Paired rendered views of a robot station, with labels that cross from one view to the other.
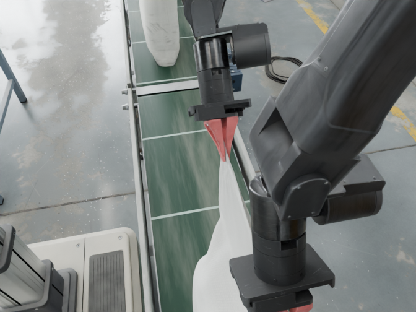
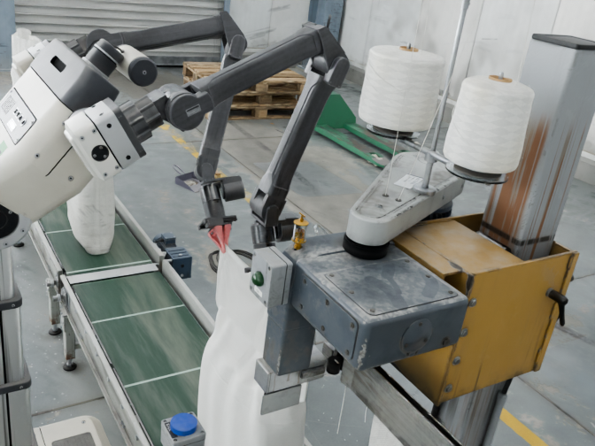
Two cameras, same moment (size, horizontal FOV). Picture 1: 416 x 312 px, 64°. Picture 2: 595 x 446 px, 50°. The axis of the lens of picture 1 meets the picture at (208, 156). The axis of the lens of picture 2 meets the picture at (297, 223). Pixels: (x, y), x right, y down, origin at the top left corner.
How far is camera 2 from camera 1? 1.34 m
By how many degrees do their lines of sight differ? 31
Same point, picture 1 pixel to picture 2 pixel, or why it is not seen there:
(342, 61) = (274, 170)
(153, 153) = (109, 334)
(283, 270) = not seen: hidden behind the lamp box
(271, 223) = (261, 235)
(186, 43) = (117, 230)
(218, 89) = (218, 210)
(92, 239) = (49, 427)
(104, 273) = not seen: outside the picture
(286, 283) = not seen: hidden behind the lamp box
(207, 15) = (210, 172)
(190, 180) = (158, 351)
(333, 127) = (275, 187)
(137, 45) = (54, 234)
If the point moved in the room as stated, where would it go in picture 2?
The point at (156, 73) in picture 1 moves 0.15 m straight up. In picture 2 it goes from (88, 261) to (88, 232)
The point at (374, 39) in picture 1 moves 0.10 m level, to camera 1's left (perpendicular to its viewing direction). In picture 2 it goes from (281, 163) to (240, 163)
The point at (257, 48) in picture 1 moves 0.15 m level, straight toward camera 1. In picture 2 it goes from (236, 188) to (242, 209)
